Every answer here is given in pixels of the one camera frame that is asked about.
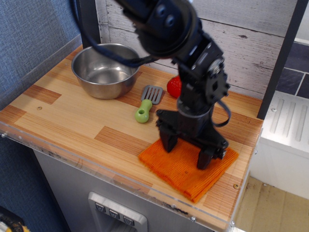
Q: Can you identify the green handled grey toy spatula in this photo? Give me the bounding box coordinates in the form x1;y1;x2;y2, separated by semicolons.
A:
135;85;163;123

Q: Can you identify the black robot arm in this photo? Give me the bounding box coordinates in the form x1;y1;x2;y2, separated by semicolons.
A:
119;0;230;170

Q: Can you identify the clear acrylic table edge guard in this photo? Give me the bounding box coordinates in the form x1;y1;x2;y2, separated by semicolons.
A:
0;123;235;232

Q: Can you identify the stainless steel bowl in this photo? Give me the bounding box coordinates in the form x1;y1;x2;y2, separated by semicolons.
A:
71;47;139;100

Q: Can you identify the dark left frame post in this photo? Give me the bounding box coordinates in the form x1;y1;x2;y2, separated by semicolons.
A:
75;0;100;44

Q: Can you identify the dark frame post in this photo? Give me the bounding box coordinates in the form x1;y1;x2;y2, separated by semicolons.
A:
257;0;309;120
75;0;100;44

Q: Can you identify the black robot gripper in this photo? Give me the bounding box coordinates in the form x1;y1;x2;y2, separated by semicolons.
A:
156;106;228;170

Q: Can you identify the orange cloth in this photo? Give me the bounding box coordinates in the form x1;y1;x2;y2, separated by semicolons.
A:
139;139;239;203

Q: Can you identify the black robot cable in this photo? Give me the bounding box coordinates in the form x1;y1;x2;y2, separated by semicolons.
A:
71;0;232;128

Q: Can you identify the dark right frame post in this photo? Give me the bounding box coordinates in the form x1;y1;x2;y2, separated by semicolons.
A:
257;0;309;120

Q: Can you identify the silver toy fridge dispenser panel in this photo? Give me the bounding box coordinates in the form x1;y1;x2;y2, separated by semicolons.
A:
88;192;148;232

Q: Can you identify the red toy strawberry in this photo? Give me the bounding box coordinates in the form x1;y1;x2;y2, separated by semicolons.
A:
167;75;182;98

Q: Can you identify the yellow black object bottom corner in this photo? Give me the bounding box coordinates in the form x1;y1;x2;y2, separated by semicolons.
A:
0;213;30;232

